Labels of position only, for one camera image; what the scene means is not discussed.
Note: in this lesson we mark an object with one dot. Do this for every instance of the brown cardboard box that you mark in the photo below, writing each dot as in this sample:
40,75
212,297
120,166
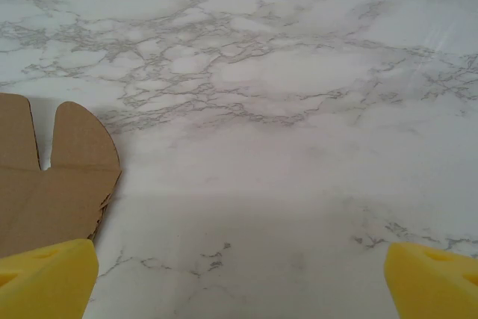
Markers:
56,184

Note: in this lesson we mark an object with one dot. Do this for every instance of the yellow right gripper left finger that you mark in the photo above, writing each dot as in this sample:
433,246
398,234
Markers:
48,281

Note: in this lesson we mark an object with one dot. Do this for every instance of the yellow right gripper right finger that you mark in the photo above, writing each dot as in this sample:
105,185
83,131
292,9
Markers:
433,285

